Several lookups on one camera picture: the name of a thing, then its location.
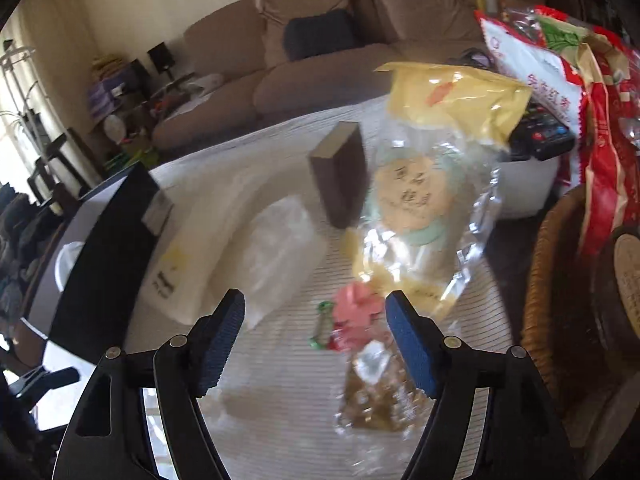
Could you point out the yellow snack bag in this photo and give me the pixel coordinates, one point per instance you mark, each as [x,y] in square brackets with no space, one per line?
[450,110]

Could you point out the red white snack bag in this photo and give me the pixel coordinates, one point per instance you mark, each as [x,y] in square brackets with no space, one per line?
[525,60]

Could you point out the white box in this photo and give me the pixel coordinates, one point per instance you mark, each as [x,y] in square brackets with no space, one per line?
[530,185]

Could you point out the black remote control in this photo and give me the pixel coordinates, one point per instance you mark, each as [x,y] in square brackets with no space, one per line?
[542,132]

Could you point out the white bear print bag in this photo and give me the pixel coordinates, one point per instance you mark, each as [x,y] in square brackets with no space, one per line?
[210,240]

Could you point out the white coat rack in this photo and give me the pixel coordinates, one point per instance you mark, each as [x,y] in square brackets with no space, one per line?
[20,90]

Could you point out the brown sofa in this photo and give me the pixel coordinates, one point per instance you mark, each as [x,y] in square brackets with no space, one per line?
[310,85]

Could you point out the dark wooden chair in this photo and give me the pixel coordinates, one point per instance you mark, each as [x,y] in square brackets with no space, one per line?
[60,165]

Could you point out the wicker basket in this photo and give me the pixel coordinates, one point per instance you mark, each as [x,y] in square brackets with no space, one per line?
[545,285]

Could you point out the green carabiner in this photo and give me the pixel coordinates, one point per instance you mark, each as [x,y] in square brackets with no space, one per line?
[322,325]

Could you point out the clear brown snack packet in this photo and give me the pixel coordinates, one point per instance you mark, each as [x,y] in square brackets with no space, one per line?
[375,395]

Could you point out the black speaker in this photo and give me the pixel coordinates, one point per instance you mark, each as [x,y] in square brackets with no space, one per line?
[161,60]

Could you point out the dark brown box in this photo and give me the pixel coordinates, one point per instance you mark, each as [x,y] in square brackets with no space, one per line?
[340,180]

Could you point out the clear cookie packet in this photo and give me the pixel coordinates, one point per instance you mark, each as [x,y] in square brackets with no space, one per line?
[405,200]

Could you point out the cluttered low table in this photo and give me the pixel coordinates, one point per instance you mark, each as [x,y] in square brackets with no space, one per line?
[185,92]

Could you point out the dark cushion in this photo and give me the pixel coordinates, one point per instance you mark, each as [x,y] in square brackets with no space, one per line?
[320,35]

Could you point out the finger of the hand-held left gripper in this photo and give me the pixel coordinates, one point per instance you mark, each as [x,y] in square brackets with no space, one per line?
[45,380]

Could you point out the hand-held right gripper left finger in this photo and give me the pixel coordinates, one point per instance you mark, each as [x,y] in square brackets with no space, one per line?
[225,340]

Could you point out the dark round tin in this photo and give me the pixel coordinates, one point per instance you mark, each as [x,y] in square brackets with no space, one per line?
[620,285]

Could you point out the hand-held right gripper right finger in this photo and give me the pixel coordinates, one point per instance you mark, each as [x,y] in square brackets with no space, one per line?
[410,345]

